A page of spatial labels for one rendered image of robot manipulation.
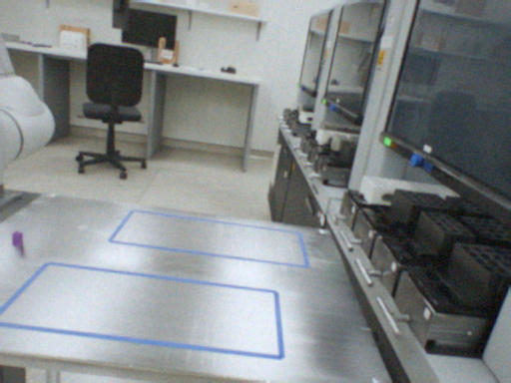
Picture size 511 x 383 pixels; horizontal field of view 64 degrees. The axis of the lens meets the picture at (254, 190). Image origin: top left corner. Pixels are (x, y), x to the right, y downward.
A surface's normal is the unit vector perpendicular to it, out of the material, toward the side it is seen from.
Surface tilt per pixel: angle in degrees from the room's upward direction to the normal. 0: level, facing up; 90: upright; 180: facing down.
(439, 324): 90
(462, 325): 90
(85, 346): 0
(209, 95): 90
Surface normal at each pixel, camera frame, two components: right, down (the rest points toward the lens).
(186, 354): 0.15, -0.94
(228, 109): 0.04, 0.33
